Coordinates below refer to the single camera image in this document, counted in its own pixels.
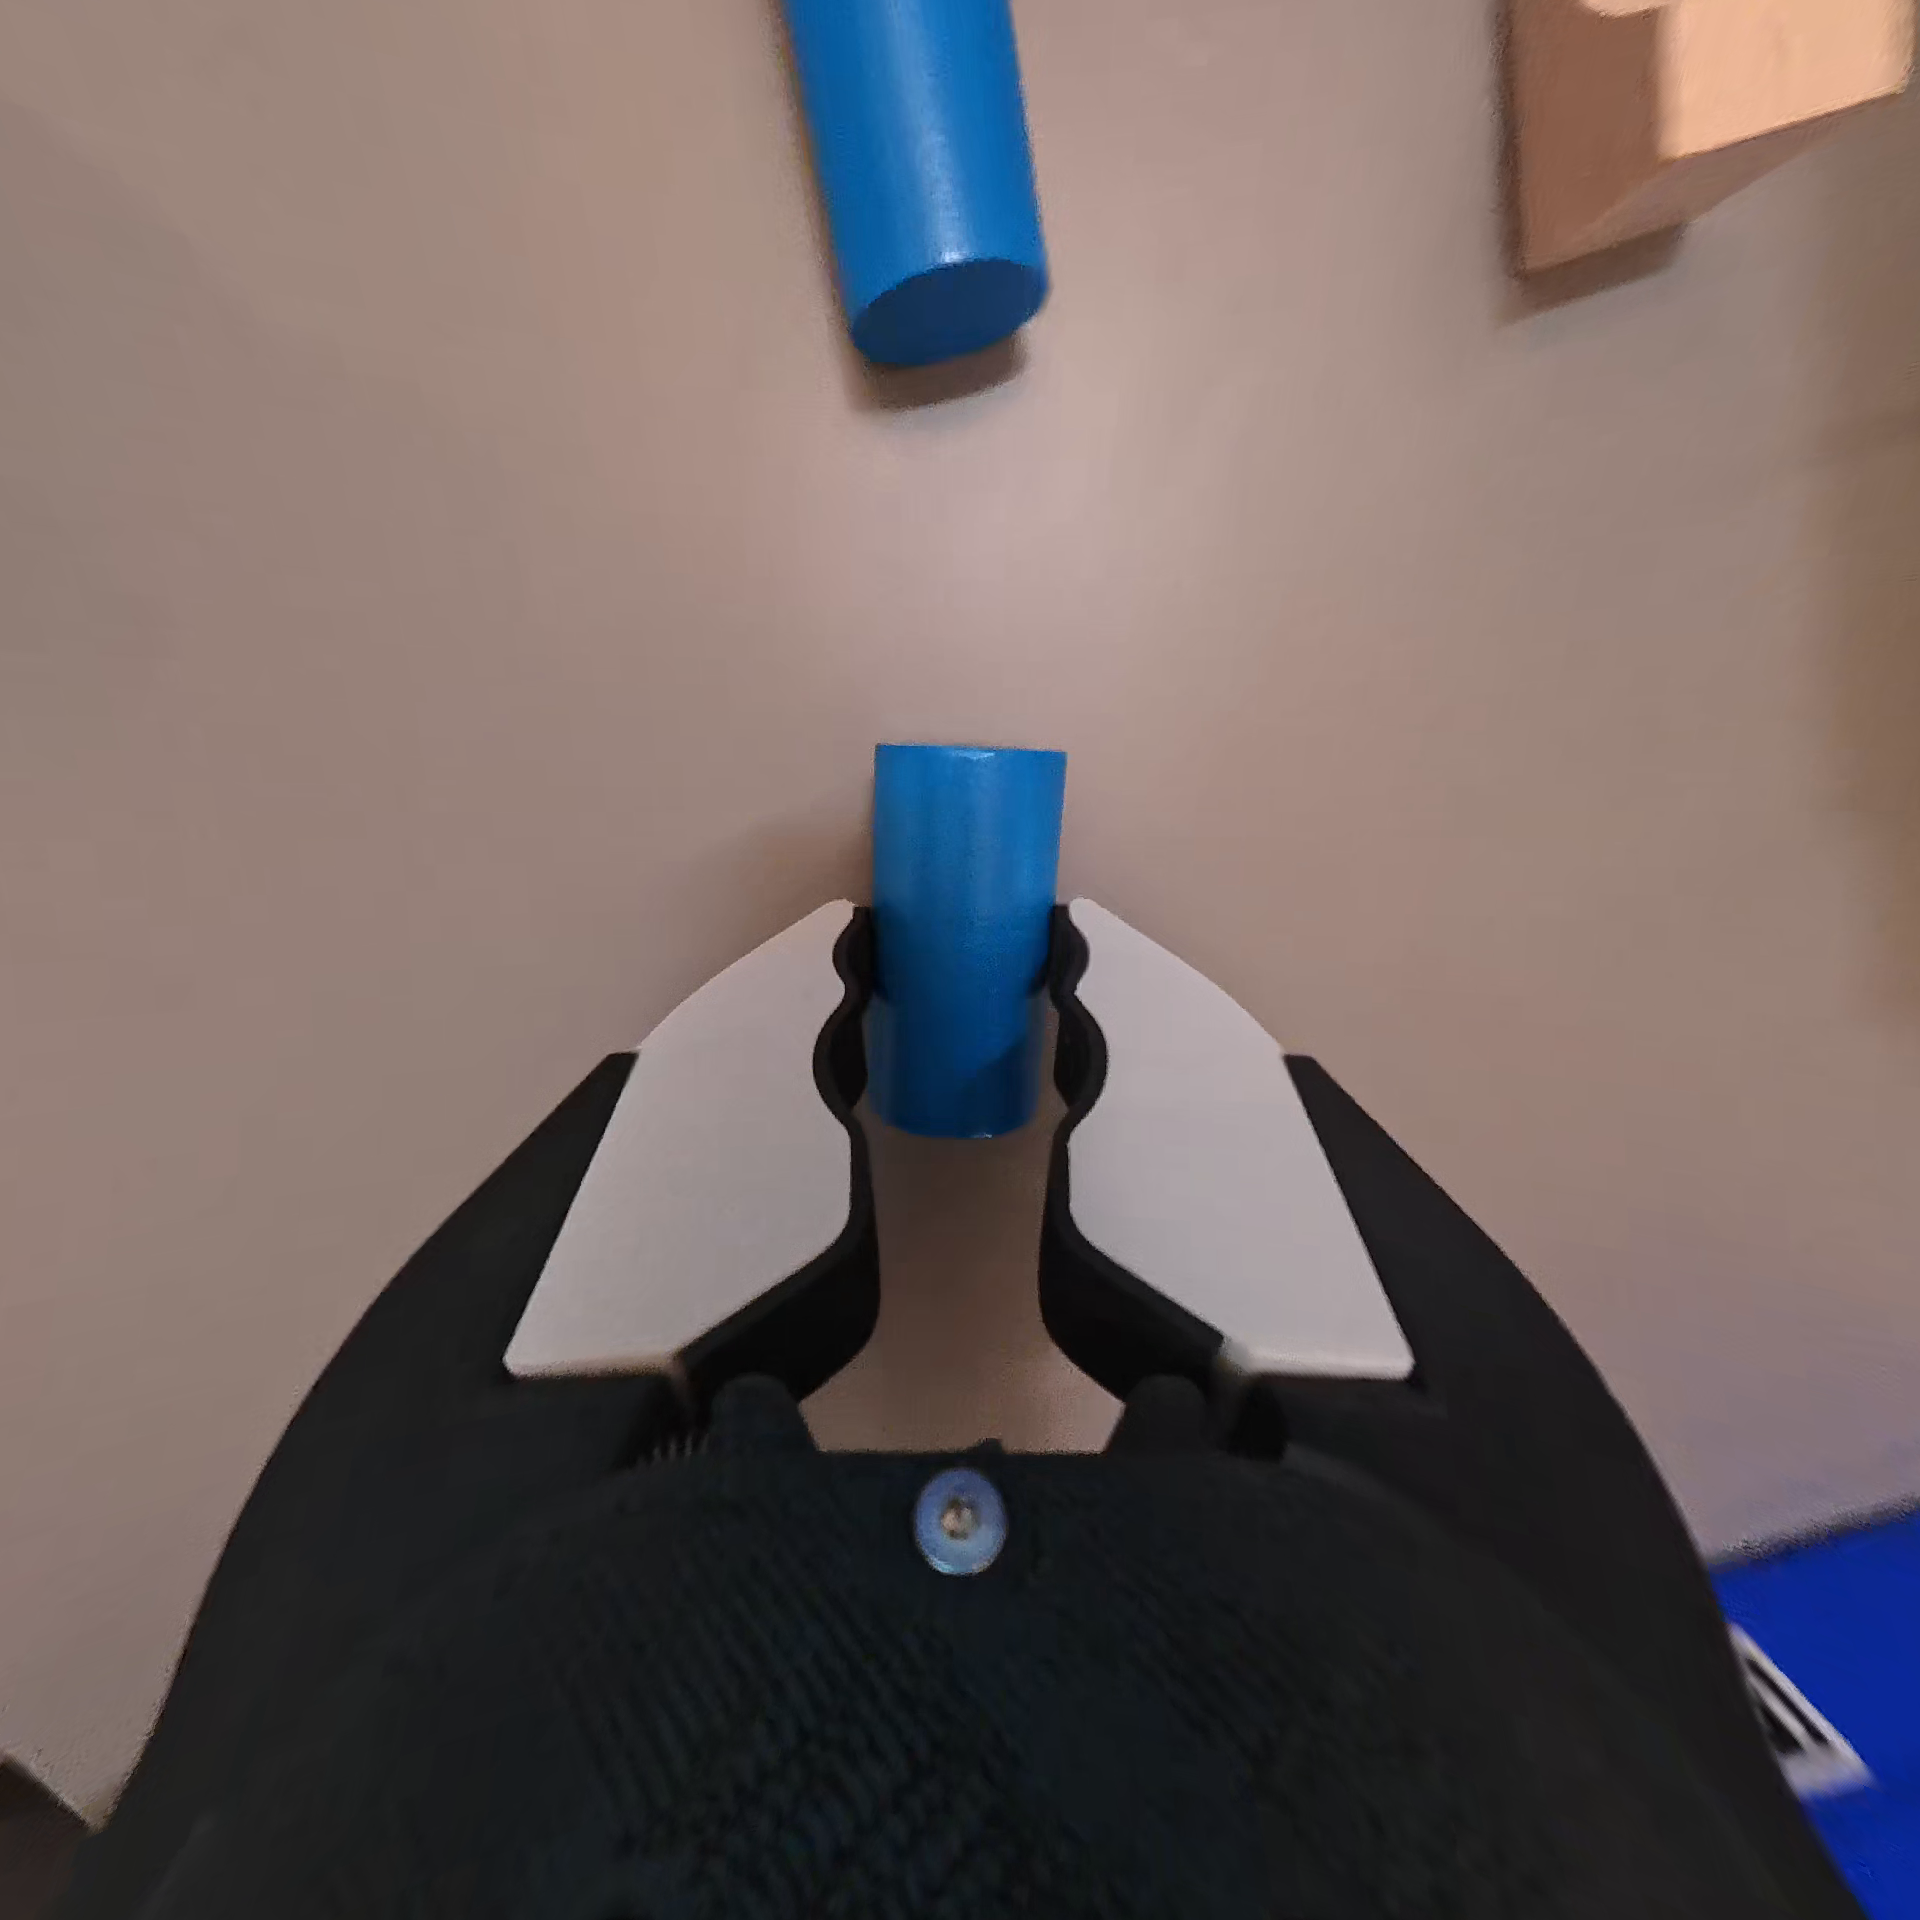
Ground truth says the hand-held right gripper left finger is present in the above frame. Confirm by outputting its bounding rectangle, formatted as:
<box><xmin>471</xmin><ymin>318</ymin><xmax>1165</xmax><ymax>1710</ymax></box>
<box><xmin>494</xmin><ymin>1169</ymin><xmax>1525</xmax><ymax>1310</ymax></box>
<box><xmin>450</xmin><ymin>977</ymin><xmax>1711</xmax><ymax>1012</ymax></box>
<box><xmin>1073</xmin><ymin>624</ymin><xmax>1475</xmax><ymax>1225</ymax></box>
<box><xmin>501</xmin><ymin>902</ymin><xmax>882</xmax><ymax>1411</ymax></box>

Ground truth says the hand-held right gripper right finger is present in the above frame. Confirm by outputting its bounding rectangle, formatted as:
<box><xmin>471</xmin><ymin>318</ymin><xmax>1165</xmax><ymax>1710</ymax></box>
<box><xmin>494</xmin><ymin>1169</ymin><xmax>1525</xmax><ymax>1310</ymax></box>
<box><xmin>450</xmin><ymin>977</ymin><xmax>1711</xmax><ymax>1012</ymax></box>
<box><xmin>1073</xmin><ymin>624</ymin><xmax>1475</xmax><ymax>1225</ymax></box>
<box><xmin>1041</xmin><ymin>898</ymin><xmax>1419</xmax><ymax>1411</ymax></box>

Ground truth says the blue wooden cylinder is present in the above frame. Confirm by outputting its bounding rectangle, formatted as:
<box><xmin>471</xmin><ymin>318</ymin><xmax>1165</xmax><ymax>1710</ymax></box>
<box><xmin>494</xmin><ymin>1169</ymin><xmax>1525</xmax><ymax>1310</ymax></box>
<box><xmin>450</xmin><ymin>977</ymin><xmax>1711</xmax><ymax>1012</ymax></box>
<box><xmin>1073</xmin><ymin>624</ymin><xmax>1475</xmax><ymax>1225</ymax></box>
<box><xmin>776</xmin><ymin>0</ymin><xmax>1055</xmax><ymax>372</ymax></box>
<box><xmin>871</xmin><ymin>741</ymin><xmax>1069</xmax><ymax>1138</ymax></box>

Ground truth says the blue plastic bin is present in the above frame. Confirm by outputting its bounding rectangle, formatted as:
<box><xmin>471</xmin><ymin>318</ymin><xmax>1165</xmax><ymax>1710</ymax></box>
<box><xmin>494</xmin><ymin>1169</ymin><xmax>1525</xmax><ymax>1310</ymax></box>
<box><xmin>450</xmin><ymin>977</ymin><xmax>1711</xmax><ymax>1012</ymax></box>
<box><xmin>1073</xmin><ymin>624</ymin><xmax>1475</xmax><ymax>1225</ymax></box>
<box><xmin>1701</xmin><ymin>1515</ymin><xmax>1920</xmax><ymax>1920</ymax></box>

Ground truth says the long natural wooden block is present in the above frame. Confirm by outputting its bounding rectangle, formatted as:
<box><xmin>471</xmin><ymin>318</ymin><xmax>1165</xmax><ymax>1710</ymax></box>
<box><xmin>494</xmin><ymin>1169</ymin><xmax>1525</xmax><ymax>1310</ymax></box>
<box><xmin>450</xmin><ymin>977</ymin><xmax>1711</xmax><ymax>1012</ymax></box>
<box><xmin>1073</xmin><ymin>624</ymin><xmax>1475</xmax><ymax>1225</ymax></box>
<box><xmin>1505</xmin><ymin>0</ymin><xmax>1920</xmax><ymax>280</ymax></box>

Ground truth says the white bin label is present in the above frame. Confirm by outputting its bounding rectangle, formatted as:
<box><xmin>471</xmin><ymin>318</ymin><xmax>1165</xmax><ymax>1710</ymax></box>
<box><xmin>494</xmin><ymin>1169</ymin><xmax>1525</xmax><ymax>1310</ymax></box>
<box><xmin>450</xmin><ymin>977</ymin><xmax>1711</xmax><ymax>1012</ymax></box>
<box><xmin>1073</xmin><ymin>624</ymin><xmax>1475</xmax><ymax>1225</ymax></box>
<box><xmin>1725</xmin><ymin>1623</ymin><xmax>1872</xmax><ymax>1799</ymax></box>

